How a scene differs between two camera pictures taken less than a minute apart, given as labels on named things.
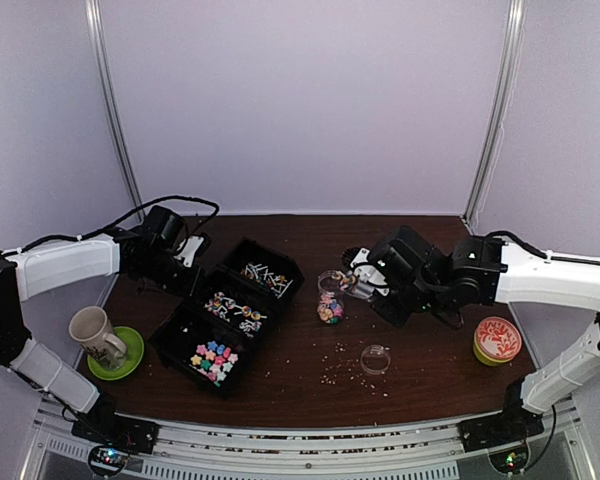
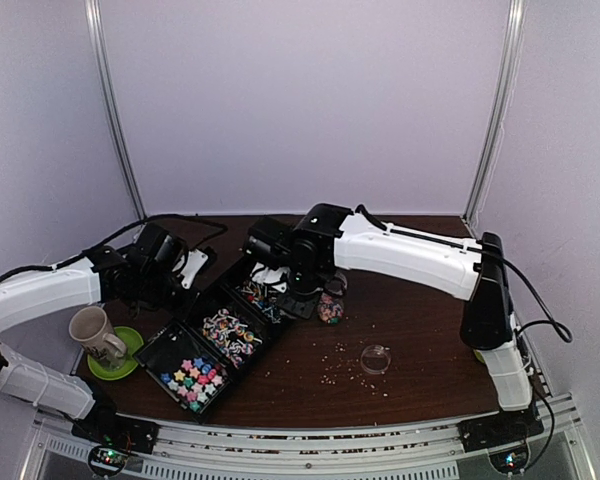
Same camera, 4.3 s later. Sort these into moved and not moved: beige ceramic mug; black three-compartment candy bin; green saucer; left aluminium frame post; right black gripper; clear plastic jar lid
Moved: right black gripper; black three-compartment candy bin
Not moved: clear plastic jar lid; left aluminium frame post; green saucer; beige ceramic mug
